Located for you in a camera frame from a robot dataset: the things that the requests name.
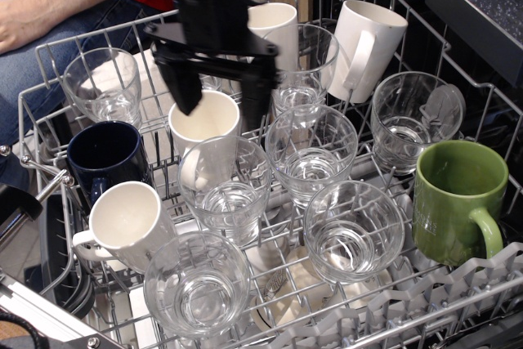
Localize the clear glass front left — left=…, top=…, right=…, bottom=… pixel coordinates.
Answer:
left=144, top=231, right=250, bottom=338

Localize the white mug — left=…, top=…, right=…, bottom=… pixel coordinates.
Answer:
left=328, top=0, right=408, bottom=104
left=248, top=2, right=298, bottom=71
left=168, top=89, right=241, bottom=191
left=73, top=181, right=177, bottom=274

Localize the clear glass back centre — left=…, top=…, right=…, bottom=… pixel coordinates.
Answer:
left=264, top=24, right=339, bottom=120

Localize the grey plastic tine row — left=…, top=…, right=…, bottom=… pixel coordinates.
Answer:
left=229, top=242, right=522, bottom=348

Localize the white mug back centre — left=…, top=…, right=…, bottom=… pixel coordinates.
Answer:
left=248, top=2, right=298, bottom=71

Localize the grey wire dishwasher rack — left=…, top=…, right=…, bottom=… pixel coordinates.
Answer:
left=25, top=0, right=522, bottom=348

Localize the clear glass back left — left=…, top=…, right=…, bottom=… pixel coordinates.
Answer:
left=62, top=47, right=142, bottom=128

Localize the clear glass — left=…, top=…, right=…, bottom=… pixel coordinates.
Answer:
left=371, top=71, right=466, bottom=175
left=62, top=47, right=142, bottom=128
left=264, top=24, right=339, bottom=120
left=265, top=104, right=358, bottom=208
left=304, top=181, right=405, bottom=284
left=178, top=136, right=272, bottom=246
left=199, top=74, right=222, bottom=92
left=144, top=231, right=250, bottom=338

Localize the person's bare hand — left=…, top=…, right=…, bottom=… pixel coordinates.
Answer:
left=1, top=0, right=33, bottom=54

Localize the dark speckled countertop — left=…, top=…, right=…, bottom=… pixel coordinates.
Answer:
left=424, top=0, right=522, bottom=88

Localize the green ceramic mug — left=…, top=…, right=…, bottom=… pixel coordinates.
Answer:
left=412, top=141, right=509, bottom=266

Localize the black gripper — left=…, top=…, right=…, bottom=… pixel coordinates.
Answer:
left=146, top=0, right=278, bottom=130

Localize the white plate below rack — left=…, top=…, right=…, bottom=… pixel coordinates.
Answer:
left=251, top=247, right=392, bottom=331

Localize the clear glass front right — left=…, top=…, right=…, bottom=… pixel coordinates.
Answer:
left=304, top=181, right=405, bottom=284

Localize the white mug back right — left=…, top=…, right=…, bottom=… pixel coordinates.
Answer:
left=328, top=0, right=408, bottom=104

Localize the dark blue ceramic mug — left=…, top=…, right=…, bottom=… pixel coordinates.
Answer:
left=67, top=121, right=154, bottom=205

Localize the white mug front left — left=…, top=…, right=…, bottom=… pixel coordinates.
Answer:
left=73, top=181, right=177, bottom=274

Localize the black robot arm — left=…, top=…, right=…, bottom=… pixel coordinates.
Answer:
left=145, top=0, right=278, bottom=130

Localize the clear glass centre left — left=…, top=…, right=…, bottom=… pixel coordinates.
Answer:
left=178, top=136, right=272, bottom=246

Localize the clear glass back middle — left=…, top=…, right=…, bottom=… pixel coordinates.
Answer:
left=199, top=74, right=222, bottom=92

